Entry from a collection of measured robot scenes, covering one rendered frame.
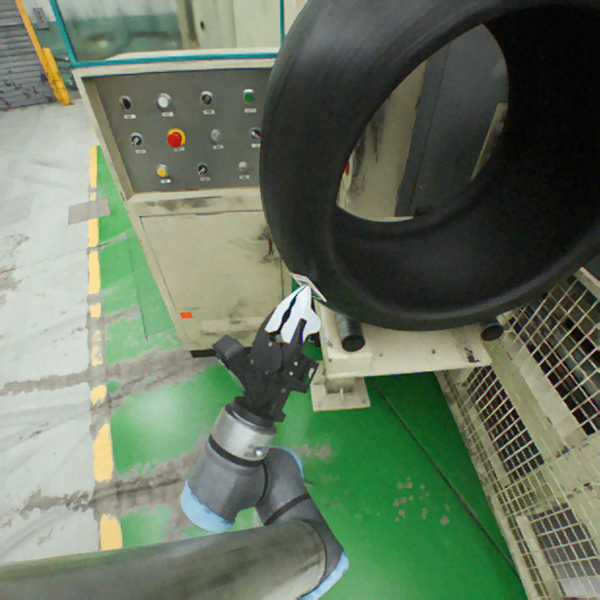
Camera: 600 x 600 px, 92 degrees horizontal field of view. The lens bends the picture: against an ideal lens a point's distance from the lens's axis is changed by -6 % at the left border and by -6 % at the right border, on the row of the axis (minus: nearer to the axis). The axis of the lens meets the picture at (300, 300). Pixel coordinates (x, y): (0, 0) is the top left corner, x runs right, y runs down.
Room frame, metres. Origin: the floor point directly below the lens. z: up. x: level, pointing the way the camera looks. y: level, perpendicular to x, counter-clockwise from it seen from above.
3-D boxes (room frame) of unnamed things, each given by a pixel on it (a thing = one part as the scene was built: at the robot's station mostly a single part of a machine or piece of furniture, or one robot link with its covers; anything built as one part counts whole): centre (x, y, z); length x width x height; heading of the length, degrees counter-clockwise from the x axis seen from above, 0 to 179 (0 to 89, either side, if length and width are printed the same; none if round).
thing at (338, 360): (0.53, -0.09, 0.83); 0.36 x 0.09 x 0.06; 5
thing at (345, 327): (0.52, -0.09, 0.90); 0.35 x 0.05 x 0.05; 5
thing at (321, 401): (0.79, -0.18, 0.02); 0.27 x 0.27 x 0.04; 5
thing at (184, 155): (1.15, 0.33, 0.63); 0.56 x 0.41 x 1.27; 95
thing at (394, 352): (0.54, -0.23, 0.80); 0.37 x 0.36 x 0.02; 95
